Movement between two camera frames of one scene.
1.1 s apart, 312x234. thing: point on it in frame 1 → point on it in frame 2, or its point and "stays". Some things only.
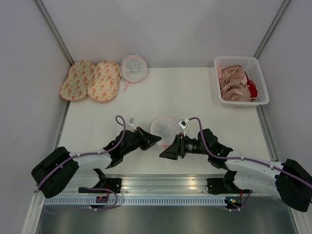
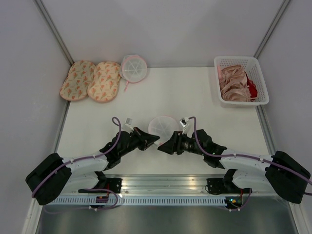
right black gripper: x=177 y=148 → x=169 y=146
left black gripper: x=148 y=140 stays
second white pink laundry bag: x=133 y=68 stays
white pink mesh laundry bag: x=165 y=127 stays
